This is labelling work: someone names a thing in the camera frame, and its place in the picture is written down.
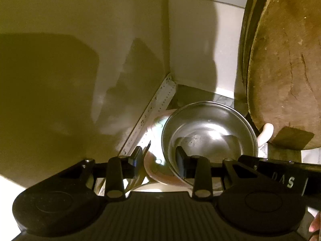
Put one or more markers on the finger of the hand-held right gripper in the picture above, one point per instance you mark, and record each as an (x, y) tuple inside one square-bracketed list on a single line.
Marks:
[(248, 161)]

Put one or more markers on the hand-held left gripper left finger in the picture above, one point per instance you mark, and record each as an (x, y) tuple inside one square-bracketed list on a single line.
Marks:
[(137, 160)]

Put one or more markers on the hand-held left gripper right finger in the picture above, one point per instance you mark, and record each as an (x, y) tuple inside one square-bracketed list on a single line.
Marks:
[(181, 160)]

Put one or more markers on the stainless steel bowl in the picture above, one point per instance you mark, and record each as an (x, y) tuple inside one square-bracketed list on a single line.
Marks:
[(210, 128)]

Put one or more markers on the person's right hand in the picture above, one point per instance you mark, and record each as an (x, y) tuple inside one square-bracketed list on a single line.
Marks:
[(315, 224)]

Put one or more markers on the tan flat board piece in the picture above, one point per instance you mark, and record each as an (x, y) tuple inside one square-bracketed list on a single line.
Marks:
[(292, 138)]

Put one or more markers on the perforated metal strip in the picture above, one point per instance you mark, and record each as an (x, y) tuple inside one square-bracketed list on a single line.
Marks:
[(153, 115)]

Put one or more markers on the round wooden cutting board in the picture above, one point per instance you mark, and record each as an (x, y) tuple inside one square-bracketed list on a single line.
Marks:
[(286, 62)]

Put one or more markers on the black round pan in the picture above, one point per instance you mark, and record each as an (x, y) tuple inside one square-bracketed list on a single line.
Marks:
[(247, 42)]

